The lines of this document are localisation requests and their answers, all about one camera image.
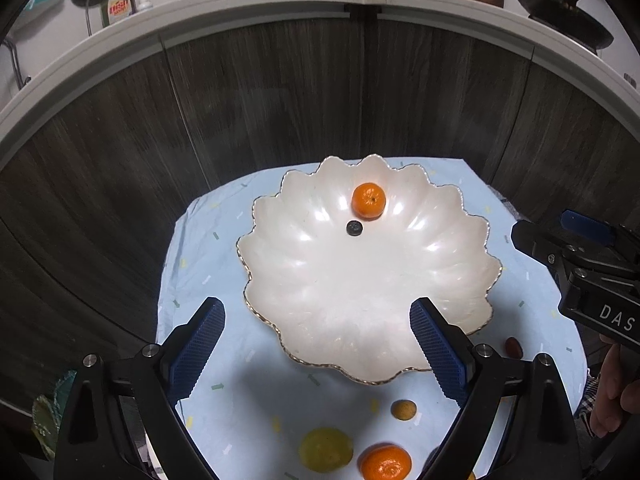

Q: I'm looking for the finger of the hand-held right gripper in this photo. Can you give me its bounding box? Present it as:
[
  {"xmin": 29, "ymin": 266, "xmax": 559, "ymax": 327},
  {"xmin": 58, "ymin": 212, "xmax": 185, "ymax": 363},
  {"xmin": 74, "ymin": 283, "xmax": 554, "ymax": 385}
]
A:
[
  {"xmin": 510, "ymin": 220, "xmax": 640, "ymax": 287},
  {"xmin": 559, "ymin": 209, "xmax": 640, "ymax": 260}
]

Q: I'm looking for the grey checked cloth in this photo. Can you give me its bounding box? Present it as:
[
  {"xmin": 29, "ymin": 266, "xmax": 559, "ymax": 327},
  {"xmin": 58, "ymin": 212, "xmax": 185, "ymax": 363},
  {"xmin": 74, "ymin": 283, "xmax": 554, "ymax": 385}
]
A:
[{"xmin": 574, "ymin": 370, "xmax": 601, "ymax": 418}]

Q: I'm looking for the black wok lid with knob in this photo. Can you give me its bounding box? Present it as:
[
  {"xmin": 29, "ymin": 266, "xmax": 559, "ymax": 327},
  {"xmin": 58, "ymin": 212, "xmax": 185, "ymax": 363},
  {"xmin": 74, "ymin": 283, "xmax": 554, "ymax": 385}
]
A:
[{"xmin": 510, "ymin": 0, "xmax": 615, "ymax": 53}]

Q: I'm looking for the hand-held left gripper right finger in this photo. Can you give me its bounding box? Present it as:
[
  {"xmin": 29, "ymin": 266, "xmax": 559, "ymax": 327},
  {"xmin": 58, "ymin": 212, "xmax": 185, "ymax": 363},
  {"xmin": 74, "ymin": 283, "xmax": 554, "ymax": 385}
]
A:
[{"xmin": 409, "ymin": 297, "xmax": 584, "ymax": 480}]

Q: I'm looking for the orange mandarin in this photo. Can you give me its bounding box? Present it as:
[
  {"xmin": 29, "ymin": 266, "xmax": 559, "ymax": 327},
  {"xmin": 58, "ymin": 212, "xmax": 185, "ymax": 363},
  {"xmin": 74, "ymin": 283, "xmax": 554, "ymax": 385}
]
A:
[
  {"xmin": 351, "ymin": 182, "xmax": 387, "ymax": 221},
  {"xmin": 359, "ymin": 444, "xmax": 413, "ymax": 480}
]

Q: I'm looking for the white scalloped bowl gold rim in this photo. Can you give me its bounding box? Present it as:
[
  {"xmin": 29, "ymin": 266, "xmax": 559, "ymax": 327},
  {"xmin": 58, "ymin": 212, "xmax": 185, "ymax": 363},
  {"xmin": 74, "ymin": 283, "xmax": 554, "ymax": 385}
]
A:
[{"xmin": 236, "ymin": 154, "xmax": 503, "ymax": 387}]

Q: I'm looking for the teal patterned cloth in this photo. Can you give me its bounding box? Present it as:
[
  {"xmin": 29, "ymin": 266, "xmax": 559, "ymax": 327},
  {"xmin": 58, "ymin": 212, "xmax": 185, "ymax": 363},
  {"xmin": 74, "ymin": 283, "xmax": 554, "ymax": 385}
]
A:
[{"xmin": 31, "ymin": 370, "xmax": 76, "ymax": 461}]

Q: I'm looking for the large round yellow fruit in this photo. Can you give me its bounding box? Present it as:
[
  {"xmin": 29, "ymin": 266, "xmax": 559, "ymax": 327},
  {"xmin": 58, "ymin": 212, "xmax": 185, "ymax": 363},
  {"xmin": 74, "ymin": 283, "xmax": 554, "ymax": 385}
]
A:
[{"xmin": 299, "ymin": 427, "xmax": 354, "ymax": 472}]

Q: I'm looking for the person's right hand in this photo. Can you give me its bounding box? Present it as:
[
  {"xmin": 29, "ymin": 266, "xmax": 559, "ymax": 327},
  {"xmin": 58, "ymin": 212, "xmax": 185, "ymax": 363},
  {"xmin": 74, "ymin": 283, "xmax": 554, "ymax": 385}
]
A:
[{"xmin": 589, "ymin": 341, "xmax": 640, "ymax": 438}]

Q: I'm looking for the light blue patterned tablecloth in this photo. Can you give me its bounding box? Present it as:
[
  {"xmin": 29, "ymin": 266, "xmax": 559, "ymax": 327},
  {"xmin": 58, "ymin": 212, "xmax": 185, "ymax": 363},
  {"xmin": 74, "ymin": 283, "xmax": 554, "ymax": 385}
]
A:
[{"xmin": 156, "ymin": 156, "xmax": 588, "ymax": 480}]

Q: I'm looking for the green dish soap bottle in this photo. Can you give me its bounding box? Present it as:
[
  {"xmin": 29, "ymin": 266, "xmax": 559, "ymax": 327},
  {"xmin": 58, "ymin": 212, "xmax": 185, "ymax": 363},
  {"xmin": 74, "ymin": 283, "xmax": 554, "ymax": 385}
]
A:
[{"xmin": 100, "ymin": 0, "xmax": 137, "ymax": 28}]

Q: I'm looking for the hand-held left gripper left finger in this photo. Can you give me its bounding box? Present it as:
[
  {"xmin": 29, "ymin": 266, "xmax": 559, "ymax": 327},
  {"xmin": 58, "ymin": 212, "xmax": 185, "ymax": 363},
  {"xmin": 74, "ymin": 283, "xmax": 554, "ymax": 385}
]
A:
[{"xmin": 54, "ymin": 297, "xmax": 227, "ymax": 480}]

